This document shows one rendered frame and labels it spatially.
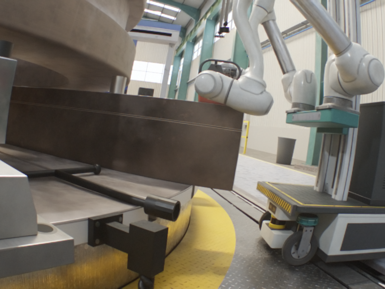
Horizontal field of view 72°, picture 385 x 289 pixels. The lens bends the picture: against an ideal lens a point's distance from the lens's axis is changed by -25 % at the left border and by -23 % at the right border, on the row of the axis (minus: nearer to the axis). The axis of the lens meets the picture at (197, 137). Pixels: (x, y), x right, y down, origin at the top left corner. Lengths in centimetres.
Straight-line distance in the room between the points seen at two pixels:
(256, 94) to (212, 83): 16
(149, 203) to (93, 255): 25
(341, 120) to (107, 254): 105
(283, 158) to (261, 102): 760
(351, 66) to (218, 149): 74
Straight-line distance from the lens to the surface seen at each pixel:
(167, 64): 702
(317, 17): 126
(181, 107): 156
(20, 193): 49
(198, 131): 154
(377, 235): 162
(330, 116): 139
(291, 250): 150
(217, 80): 116
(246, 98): 118
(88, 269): 93
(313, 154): 1007
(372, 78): 125
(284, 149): 874
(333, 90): 144
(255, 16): 199
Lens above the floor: 56
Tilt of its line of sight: 1 degrees down
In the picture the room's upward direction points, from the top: 8 degrees clockwise
